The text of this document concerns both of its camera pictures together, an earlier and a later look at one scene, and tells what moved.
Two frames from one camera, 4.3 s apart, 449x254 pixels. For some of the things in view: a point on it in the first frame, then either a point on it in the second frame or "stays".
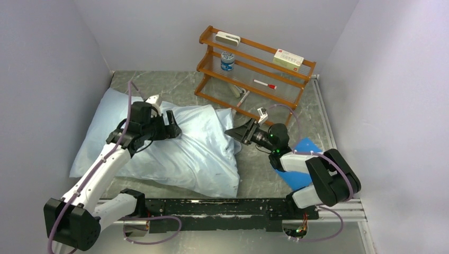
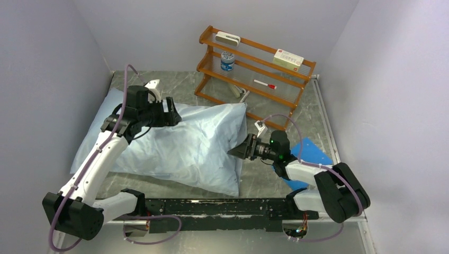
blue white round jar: [227, 61] stays
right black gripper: [244, 132] to [247, 150]
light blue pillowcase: [202, 160] stays
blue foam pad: [297, 180] stays
